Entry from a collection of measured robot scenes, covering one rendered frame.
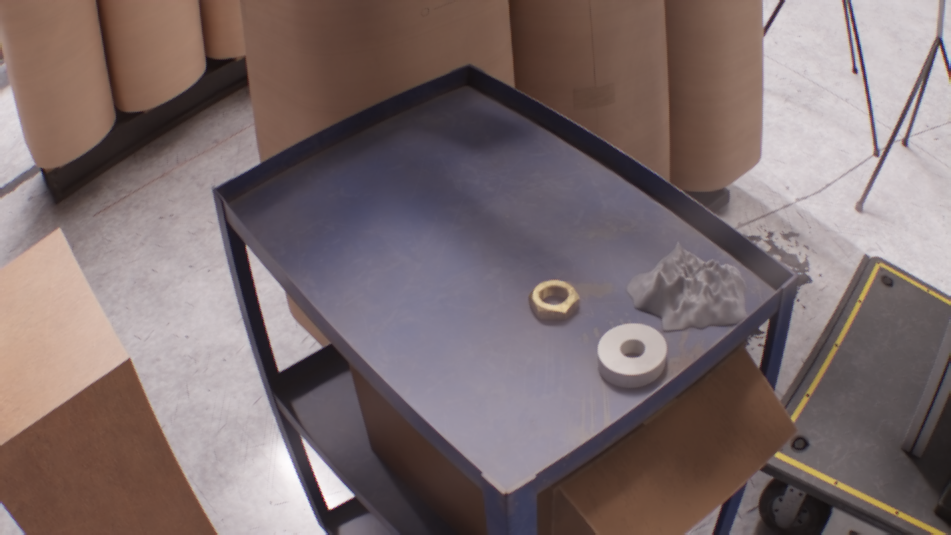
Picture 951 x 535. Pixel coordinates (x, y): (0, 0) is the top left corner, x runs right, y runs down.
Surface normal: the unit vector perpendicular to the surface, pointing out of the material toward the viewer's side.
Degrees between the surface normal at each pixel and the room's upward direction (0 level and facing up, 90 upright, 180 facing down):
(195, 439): 0
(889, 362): 0
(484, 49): 90
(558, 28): 90
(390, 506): 0
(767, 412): 26
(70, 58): 90
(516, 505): 90
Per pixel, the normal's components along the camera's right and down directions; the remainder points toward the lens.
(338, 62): -0.22, 0.65
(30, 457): 0.66, 0.47
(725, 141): 0.45, 0.57
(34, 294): -0.06, -0.75
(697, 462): 0.22, -0.46
